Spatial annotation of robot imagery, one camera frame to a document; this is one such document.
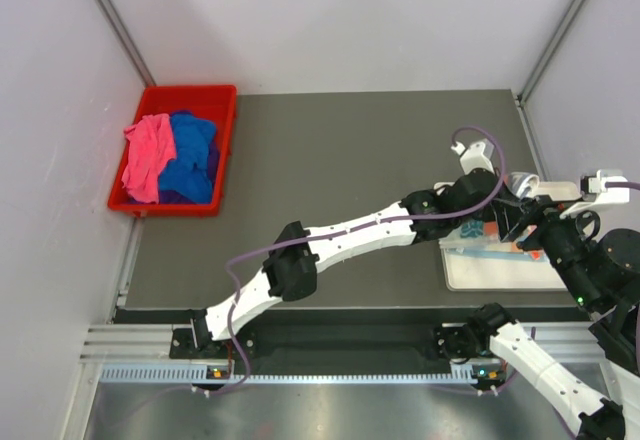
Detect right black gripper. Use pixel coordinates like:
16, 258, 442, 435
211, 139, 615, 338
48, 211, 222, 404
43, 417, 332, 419
490, 191, 601, 308

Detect beige rabbit letter towel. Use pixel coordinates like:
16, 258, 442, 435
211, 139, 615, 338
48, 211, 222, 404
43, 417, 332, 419
439, 172, 540, 249

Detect blue polka dot towel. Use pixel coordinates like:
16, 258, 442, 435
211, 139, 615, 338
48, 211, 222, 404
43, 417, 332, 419
439, 241, 548, 263

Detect dark blue towel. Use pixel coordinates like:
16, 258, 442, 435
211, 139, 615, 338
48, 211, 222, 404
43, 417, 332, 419
157, 111, 218, 205

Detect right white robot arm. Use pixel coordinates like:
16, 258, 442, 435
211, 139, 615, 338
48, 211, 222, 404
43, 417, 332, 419
464, 198, 639, 439

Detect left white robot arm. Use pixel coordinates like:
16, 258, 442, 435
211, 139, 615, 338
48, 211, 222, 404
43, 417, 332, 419
191, 168, 505, 357

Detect white plastic tray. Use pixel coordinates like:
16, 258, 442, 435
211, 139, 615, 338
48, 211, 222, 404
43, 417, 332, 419
433, 179, 581, 292

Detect purple towel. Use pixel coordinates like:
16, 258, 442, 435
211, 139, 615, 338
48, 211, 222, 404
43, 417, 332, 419
158, 109, 224, 206

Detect pink towel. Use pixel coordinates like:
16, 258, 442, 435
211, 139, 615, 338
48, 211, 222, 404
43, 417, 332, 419
122, 113, 177, 204

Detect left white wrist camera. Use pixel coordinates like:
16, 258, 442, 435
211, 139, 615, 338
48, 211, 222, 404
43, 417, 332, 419
451, 139, 494, 174

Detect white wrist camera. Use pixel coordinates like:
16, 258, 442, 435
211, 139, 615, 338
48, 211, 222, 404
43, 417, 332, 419
560, 169, 630, 218
451, 139, 494, 174

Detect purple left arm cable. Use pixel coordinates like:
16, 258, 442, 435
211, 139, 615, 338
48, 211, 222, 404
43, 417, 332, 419
223, 125, 508, 394

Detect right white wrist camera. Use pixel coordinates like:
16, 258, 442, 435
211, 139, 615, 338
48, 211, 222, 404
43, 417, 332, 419
560, 169, 630, 218

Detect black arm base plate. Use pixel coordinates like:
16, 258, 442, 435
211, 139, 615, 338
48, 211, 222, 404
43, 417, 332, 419
169, 309, 489, 372

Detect aluminium frame rail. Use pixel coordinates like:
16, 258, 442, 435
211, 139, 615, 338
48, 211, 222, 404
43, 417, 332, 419
80, 322, 604, 363

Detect grey slotted cable duct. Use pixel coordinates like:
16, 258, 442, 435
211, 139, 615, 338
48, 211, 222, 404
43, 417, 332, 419
99, 363, 477, 385

